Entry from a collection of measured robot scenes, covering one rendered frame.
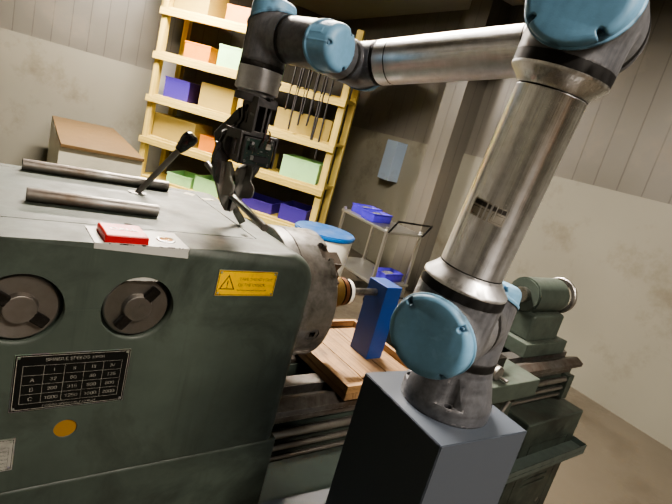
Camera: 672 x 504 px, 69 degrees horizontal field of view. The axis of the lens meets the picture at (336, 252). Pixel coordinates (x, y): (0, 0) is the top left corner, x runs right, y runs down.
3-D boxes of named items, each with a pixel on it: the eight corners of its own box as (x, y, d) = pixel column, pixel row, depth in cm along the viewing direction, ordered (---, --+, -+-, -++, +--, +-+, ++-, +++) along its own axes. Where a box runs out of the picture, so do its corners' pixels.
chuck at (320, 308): (296, 374, 107) (313, 230, 105) (232, 338, 131) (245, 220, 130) (329, 370, 112) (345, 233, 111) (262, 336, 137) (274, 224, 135)
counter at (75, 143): (105, 183, 665) (113, 128, 647) (131, 233, 487) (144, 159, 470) (44, 174, 626) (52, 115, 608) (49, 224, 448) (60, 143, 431)
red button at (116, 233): (103, 248, 68) (105, 234, 68) (95, 234, 73) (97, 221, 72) (147, 250, 72) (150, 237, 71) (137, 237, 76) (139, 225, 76)
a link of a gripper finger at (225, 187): (221, 216, 85) (232, 163, 83) (208, 206, 90) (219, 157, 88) (237, 218, 87) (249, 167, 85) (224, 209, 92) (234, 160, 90)
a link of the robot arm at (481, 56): (658, 8, 68) (355, 42, 94) (658, -24, 59) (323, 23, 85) (645, 95, 69) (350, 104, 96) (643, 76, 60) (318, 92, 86)
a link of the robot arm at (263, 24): (281, -7, 76) (242, -10, 80) (265, 67, 78) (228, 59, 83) (311, 11, 82) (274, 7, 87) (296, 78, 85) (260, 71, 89)
